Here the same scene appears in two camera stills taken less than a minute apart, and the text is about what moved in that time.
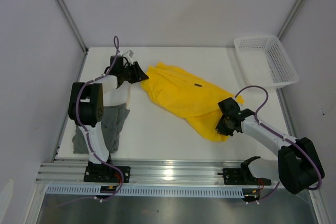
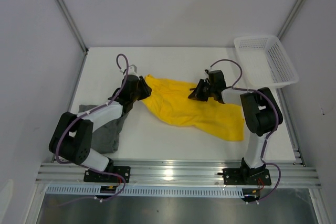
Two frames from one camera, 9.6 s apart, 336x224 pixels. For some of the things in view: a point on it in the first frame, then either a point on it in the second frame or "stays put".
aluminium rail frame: [146, 173] stays put
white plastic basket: [264, 61] stays put
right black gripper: [220, 129] to [197, 94]
